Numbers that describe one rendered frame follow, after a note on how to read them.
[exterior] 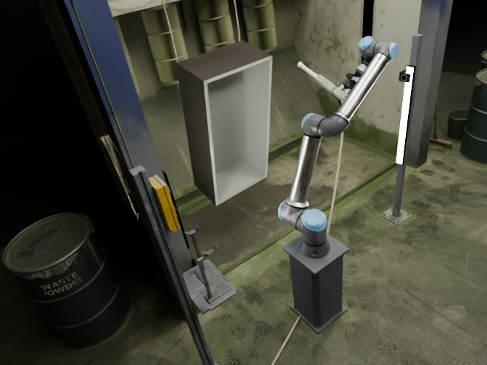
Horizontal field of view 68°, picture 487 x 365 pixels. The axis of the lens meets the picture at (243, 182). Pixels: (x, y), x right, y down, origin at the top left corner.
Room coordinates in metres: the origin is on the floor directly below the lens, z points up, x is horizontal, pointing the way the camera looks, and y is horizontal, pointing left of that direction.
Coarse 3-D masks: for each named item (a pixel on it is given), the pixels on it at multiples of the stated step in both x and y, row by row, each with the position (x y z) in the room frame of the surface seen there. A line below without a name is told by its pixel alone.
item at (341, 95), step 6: (300, 66) 2.39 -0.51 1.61; (312, 72) 2.31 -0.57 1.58; (318, 78) 2.25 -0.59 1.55; (324, 78) 2.23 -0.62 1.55; (324, 84) 2.20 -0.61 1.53; (330, 84) 2.18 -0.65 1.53; (330, 90) 2.16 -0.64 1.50; (336, 90) 2.14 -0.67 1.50; (336, 96) 2.12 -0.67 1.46; (342, 96) 2.09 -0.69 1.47; (342, 102) 2.18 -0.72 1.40
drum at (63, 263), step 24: (96, 240) 2.01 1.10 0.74; (72, 264) 1.75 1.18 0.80; (96, 264) 1.87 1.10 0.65; (24, 288) 1.72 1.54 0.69; (48, 288) 1.67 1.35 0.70; (72, 288) 1.71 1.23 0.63; (96, 288) 1.79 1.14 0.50; (120, 288) 2.00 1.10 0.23; (48, 312) 1.68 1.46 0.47; (72, 312) 1.68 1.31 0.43; (96, 312) 1.73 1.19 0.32; (120, 312) 1.86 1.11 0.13; (72, 336) 1.67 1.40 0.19; (96, 336) 1.69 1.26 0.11
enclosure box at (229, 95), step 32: (192, 64) 2.59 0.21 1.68; (224, 64) 2.56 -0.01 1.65; (256, 64) 2.84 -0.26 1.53; (192, 96) 2.52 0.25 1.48; (224, 96) 2.92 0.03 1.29; (256, 96) 2.88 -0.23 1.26; (192, 128) 2.63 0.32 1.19; (224, 128) 2.96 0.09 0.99; (256, 128) 2.93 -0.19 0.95; (192, 160) 2.76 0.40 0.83; (224, 160) 3.01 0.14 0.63; (256, 160) 2.99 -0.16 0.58; (224, 192) 2.71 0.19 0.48
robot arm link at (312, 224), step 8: (304, 216) 1.69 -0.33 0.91; (312, 216) 1.68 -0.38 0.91; (320, 216) 1.67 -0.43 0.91; (296, 224) 1.71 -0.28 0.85; (304, 224) 1.65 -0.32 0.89; (312, 224) 1.62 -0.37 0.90; (320, 224) 1.62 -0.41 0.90; (304, 232) 1.65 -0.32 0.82; (312, 232) 1.61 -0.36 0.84; (320, 232) 1.61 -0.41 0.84; (304, 240) 1.65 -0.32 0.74; (312, 240) 1.61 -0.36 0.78; (320, 240) 1.61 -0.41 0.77
